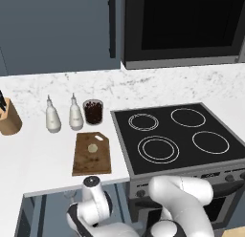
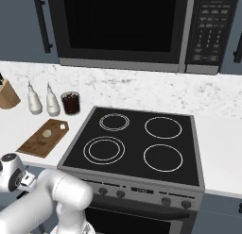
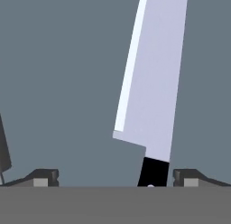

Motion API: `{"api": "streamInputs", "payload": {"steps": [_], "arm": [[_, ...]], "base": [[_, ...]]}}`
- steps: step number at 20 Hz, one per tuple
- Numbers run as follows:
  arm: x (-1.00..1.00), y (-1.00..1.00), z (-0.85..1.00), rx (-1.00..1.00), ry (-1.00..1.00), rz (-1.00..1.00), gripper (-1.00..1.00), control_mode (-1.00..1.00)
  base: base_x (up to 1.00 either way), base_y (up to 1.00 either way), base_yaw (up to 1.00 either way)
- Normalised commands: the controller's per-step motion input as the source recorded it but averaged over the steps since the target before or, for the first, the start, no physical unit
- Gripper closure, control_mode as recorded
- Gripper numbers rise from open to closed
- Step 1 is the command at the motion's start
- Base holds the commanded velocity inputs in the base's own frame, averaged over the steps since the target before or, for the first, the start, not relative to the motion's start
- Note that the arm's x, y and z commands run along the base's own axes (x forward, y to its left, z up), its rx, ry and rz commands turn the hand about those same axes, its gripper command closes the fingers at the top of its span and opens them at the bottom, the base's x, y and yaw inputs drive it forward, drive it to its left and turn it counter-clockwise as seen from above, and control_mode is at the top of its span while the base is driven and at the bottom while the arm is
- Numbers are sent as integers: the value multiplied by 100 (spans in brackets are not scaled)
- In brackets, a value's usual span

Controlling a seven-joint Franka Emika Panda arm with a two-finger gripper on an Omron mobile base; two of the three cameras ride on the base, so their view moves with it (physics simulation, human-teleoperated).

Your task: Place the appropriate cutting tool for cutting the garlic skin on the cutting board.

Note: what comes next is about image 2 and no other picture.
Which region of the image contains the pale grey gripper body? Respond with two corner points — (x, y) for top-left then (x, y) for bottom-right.
(19, 171), (38, 192)

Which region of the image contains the dark brown glass jar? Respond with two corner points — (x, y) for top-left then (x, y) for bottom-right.
(60, 91), (81, 116)

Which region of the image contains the black hob with steel oven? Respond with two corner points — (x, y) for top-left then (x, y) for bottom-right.
(56, 106), (206, 234)

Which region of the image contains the black microwave door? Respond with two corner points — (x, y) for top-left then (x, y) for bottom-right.
(46, 0), (191, 74)

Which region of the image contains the wooden knife block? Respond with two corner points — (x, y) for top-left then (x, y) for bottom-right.
(0, 78), (22, 110)

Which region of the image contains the black and steel microwave oven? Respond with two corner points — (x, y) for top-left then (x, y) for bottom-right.
(46, 0), (242, 76)

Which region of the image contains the wooden cutting board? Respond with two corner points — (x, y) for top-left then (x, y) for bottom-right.
(16, 118), (70, 159)

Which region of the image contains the white pointed bottle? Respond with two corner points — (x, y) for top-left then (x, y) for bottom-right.
(45, 82), (61, 117)
(26, 81), (43, 116)

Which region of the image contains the black oven door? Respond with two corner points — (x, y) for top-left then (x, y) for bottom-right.
(84, 193), (199, 234)

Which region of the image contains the dark oven door handle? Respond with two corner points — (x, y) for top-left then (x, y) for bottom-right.
(90, 195), (192, 221)

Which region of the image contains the grey-blue wall cupboard door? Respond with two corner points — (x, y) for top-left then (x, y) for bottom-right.
(0, 0), (61, 65)
(219, 10), (242, 76)

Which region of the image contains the black cupboard door handle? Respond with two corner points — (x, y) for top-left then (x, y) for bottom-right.
(233, 32), (242, 64)
(33, 0), (54, 54)

